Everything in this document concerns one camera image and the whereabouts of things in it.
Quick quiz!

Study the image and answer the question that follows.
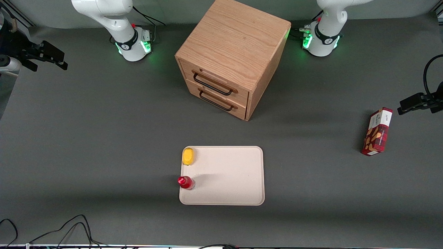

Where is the oak drawer front with notch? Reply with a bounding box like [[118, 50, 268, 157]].
[[179, 59, 250, 107]]

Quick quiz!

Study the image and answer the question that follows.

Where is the plain oak drawer front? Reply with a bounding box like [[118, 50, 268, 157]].
[[186, 80, 247, 120]]

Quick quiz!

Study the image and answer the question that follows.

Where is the oak wooden drawer cabinet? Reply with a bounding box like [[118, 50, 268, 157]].
[[175, 0, 292, 121]]

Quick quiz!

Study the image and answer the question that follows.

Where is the yellow sponge mango toy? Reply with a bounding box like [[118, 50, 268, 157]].
[[182, 148, 196, 166]]

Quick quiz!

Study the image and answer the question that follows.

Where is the beige plastic tray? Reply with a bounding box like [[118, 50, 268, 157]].
[[179, 146, 265, 206]]

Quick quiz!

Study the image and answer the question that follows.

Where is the red capped cola bottle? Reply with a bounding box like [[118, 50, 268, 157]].
[[178, 176, 196, 191]]

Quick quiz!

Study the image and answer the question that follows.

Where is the red plaid snack box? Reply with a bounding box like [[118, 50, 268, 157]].
[[361, 107, 394, 157]]

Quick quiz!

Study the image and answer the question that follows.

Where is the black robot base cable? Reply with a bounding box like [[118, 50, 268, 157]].
[[133, 6, 166, 43]]

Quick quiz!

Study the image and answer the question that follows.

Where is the long black floor cable bundle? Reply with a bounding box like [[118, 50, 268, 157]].
[[29, 214, 106, 249]]

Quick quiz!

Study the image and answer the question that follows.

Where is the black camera on clamp arm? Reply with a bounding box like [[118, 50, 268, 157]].
[[14, 40, 69, 72]]

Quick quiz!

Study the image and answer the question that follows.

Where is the thin black looped floor cable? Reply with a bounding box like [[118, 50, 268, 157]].
[[0, 218, 18, 247]]

